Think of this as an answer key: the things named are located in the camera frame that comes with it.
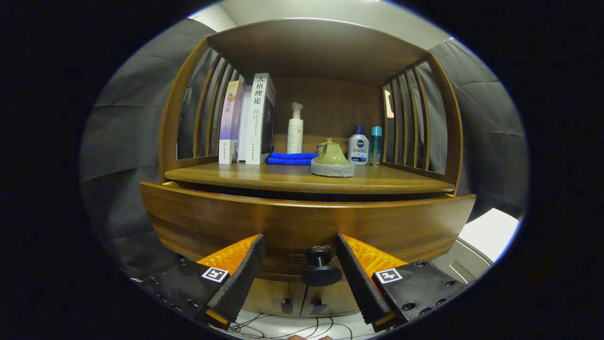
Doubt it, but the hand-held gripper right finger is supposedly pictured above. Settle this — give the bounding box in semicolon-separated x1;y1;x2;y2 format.
336;233;478;332

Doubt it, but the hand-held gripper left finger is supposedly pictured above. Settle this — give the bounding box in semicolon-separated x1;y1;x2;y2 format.
134;234;266;330

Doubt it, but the wooden drawer with black knob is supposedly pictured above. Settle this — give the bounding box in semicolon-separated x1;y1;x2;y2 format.
140;181;476;287

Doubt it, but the green grey scrub brush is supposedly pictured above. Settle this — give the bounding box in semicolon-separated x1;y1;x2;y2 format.
310;141;355;178

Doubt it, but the wooden cabinet door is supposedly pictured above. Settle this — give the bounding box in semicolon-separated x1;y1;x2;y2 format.
302;281;366;317
243;279;305;316

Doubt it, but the wooden countertop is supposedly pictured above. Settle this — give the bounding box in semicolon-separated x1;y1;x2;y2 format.
164;161;456;195

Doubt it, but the brown wooden cabinet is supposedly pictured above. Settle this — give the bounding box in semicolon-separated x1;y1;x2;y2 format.
140;18;476;318

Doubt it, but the blue folded cloth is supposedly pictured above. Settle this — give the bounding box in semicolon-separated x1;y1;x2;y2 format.
267;152;319;166

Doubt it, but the white bottle with blue cap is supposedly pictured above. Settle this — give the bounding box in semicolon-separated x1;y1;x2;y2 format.
348;125;369;166

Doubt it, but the beige lidded teacup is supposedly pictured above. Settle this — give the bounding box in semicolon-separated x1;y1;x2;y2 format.
315;137;338;155

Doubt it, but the teal bottle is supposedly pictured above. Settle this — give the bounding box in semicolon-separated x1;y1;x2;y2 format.
369;126;383;167

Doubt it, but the white appliance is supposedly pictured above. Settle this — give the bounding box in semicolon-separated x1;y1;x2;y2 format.
430;208;522;285

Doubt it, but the thin white book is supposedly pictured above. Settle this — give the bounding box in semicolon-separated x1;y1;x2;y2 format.
237;85;253;162

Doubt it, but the white pump bottle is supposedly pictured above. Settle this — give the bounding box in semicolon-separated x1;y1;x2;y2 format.
287;102;304;154

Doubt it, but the purple book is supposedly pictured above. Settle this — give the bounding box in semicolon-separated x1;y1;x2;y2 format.
218;80;245;165

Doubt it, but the grey white portrait book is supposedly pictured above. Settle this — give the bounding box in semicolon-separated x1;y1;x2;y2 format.
245;73;277;165

